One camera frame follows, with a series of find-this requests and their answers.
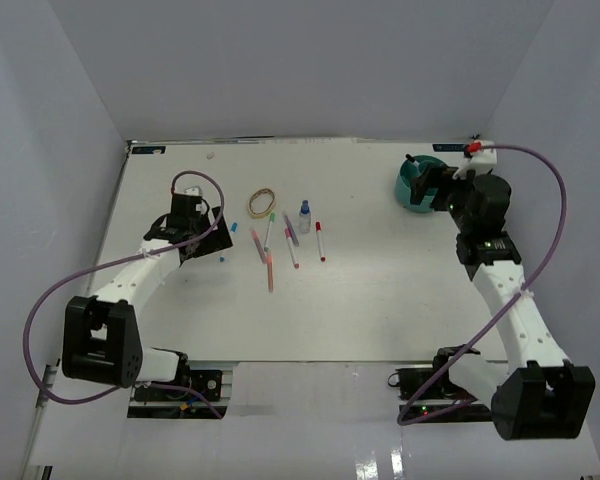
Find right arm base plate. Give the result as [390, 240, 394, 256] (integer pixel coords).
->
[388, 363, 491, 425]

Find small blue-capped spray bottle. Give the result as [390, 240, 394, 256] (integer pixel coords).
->
[299, 200, 311, 234]

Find blue table label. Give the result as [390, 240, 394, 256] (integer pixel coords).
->
[131, 146, 166, 155]
[432, 143, 466, 153]

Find teal round divided organizer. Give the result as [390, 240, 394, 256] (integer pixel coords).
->
[394, 154, 447, 213]

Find left blue table label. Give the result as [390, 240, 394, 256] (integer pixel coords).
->
[131, 146, 166, 155]

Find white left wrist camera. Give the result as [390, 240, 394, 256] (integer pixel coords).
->
[174, 185, 203, 197]

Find purple clear-capped pen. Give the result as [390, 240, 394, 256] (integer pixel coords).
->
[282, 211, 299, 247]

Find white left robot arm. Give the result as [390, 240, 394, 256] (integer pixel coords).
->
[61, 187, 233, 399]

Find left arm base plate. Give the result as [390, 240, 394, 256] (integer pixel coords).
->
[127, 369, 231, 420]

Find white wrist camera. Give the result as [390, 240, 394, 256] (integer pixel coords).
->
[453, 141, 497, 180]
[174, 185, 203, 197]

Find beige masking tape roll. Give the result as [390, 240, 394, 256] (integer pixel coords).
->
[246, 188, 277, 219]

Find red-capped white marker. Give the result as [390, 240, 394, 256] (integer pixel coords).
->
[315, 221, 326, 263]

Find right blue table label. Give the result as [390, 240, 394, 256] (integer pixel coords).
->
[432, 143, 466, 153]

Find pink-capped white marker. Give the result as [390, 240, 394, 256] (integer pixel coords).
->
[285, 227, 300, 269]

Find pink-tipped purple pen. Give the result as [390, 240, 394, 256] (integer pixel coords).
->
[249, 227, 267, 265]

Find green-capped white marker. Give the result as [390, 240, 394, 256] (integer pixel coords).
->
[264, 212, 276, 252]

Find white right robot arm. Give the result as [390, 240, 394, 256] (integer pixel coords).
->
[407, 164, 595, 440]

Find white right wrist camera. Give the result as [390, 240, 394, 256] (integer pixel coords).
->
[453, 141, 497, 180]

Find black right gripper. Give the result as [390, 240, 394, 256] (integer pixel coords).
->
[410, 163, 476, 233]

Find blue-capped white marker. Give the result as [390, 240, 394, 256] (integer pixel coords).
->
[219, 222, 238, 263]

